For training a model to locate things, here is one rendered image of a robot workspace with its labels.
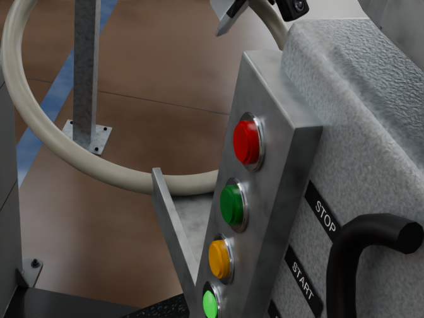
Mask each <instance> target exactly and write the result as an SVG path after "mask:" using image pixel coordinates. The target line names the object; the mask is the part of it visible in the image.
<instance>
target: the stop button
mask: <svg viewBox="0 0 424 318"><path fill-rule="evenodd" d="M233 148H234V151H235V155H236V157H237V159H238V160H239V161H240V162H241V163H242V164H244V165H247V164H251V163H252V162H253V161H254V159H255V157H256V150H257V142H256V134H255V131H254V128H253V126H252V124H251V123H250V122H249V121H240V122H239V123H238V124H237V125H236V127H235V129H234V132H233Z"/></svg>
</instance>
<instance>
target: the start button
mask: <svg viewBox="0 0 424 318"><path fill-rule="evenodd" d="M220 209H221V214H222V217H223V219H224V221H225V222H226V223H228V224H229V225H230V226H235V225H238V223H239V221H240V217H241V205H240V198H239V194H238V192H237V190H236V188H235V187H234V186H233V185H226V186H225V187H224V188H223V190H222V192H221V194H220Z"/></svg>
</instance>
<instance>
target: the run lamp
mask: <svg viewBox="0 0 424 318"><path fill-rule="evenodd" d="M203 308H204V312H205V314H206V316H207V317H208V318H215V303H214V300H213V297H212V294H211V292H210V291H207V292H206V293H205V294H204V297H203Z"/></svg>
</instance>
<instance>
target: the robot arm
mask: <svg viewBox="0 0 424 318"><path fill-rule="evenodd" d="M268 2H269V3H270V4H271V5H274V4H275V3H276V4H277V6H278V9H279V11H280V13H281V16H282V18H283V21H285V22H289V21H293V20H296V19H298V18H300V17H301V16H303V15H305V14H307V13H308V12H309V5H308V4H307V1H306V0H268ZM210 5H211V6H212V8H213V10H214V11H215V13H216V15H217V17H218V19H219V20H220V24H219V25H218V27H217V29H216V32H215V35H216V36H217V37H218V36H220V35H223V34H226V33H228V31H229V29H230V28H231V27H232V25H233V24H234V23H235V22H236V20H237V18H238V17H239V16H240V15H241V14H242V13H243V12H244V11H245V10H246V9H247V8H248V6H249V0H210Z"/></svg>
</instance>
